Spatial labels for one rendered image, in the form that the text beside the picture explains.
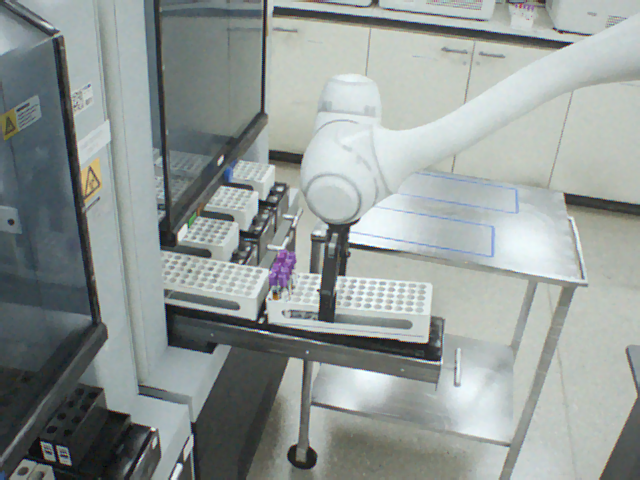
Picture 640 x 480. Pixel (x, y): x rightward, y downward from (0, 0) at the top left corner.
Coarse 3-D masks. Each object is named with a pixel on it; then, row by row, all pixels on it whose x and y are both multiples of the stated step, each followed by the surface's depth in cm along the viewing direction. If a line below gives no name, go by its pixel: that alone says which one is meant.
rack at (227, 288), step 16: (160, 256) 132; (176, 256) 131; (176, 272) 126; (192, 272) 126; (208, 272) 127; (224, 272) 127; (240, 272) 128; (256, 272) 129; (176, 288) 123; (192, 288) 122; (208, 288) 124; (224, 288) 123; (240, 288) 125; (256, 288) 123; (192, 304) 124; (208, 304) 127; (224, 304) 128; (240, 304) 122; (256, 304) 122
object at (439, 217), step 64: (448, 192) 172; (512, 192) 175; (320, 256) 153; (448, 256) 145; (512, 256) 147; (320, 384) 185; (384, 384) 187; (448, 384) 188; (512, 384) 189; (512, 448) 169
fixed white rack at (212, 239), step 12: (192, 228) 141; (204, 228) 140; (216, 228) 142; (228, 228) 141; (192, 240) 136; (204, 240) 137; (216, 240) 137; (228, 240) 137; (180, 252) 142; (192, 252) 142; (204, 252) 143; (216, 252) 136; (228, 252) 138
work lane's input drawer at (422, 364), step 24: (168, 312) 125; (192, 312) 124; (264, 312) 125; (192, 336) 126; (216, 336) 125; (240, 336) 123; (264, 336) 122; (288, 336) 121; (312, 336) 121; (336, 336) 120; (360, 336) 123; (432, 336) 122; (312, 360) 123; (336, 360) 122; (360, 360) 120; (384, 360) 119; (408, 360) 118; (432, 360) 118; (456, 360) 126; (456, 384) 121
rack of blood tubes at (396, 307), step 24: (312, 288) 124; (336, 288) 123; (360, 288) 124; (384, 288) 123; (408, 288) 122; (312, 312) 126; (336, 312) 118; (360, 312) 117; (384, 312) 116; (408, 312) 116; (384, 336) 119; (408, 336) 118
